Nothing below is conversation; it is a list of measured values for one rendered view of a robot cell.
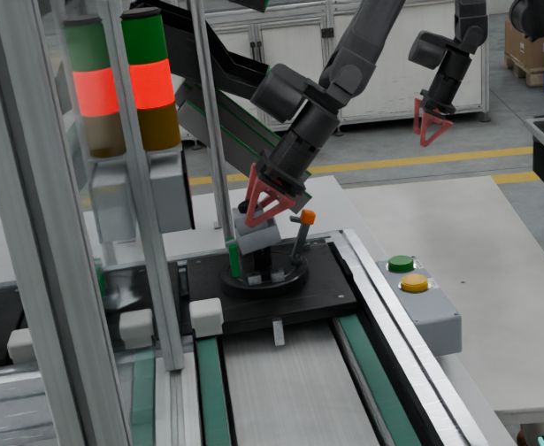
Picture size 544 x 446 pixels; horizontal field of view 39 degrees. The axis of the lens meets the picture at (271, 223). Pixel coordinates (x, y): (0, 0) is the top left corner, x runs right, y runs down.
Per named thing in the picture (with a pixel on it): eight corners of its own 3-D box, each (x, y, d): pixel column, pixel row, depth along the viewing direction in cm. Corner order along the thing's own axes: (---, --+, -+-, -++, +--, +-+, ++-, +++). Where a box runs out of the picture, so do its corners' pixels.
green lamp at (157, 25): (167, 53, 91) (161, 11, 89) (168, 61, 87) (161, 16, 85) (125, 59, 91) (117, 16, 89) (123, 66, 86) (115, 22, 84)
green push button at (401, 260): (409, 264, 125) (409, 253, 124) (417, 274, 121) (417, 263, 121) (385, 268, 125) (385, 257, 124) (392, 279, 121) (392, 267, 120)
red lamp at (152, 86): (174, 96, 93) (167, 54, 91) (175, 104, 88) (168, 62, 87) (133, 101, 93) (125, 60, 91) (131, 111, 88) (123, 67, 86)
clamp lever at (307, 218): (300, 255, 122) (314, 211, 120) (302, 259, 121) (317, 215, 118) (279, 250, 122) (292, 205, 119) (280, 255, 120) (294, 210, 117)
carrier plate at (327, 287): (325, 248, 135) (325, 236, 134) (358, 313, 113) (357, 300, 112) (187, 270, 133) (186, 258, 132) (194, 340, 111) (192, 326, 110)
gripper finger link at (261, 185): (229, 219, 113) (266, 167, 111) (227, 203, 120) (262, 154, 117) (268, 242, 115) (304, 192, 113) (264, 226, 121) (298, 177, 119)
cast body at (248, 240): (279, 231, 122) (265, 191, 119) (282, 242, 118) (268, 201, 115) (228, 249, 122) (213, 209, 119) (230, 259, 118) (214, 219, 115)
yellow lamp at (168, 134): (180, 135, 95) (174, 96, 93) (181, 147, 90) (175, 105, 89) (140, 142, 95) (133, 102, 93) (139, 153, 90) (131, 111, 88)
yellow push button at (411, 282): (423, 283, 119) (423, 271, 118) (432, 295, 115) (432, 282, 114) (398, 287, 118) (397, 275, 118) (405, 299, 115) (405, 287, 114)
